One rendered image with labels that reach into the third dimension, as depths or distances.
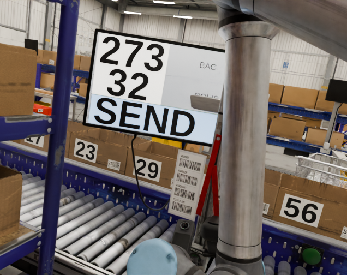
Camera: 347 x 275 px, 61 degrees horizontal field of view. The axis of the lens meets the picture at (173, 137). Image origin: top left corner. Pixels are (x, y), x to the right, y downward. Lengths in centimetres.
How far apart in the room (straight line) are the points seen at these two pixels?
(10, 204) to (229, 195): 38
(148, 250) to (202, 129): 49
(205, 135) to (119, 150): 82
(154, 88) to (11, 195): 54
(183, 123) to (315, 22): 59
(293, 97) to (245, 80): 536
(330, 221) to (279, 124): 430
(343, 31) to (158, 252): 42
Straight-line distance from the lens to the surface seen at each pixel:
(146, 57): 94
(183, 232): 76
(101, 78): 96
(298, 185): 173
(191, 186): 86
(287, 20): 43
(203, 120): 93
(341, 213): 148
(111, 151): 170
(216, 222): 82
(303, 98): 592
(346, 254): 148
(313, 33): 43
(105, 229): 142
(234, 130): 56
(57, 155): 53
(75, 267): 120
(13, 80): 49
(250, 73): 57
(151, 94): 93
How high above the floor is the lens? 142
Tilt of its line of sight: 10 degrees down
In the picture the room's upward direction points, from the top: 9 degrees clockwise
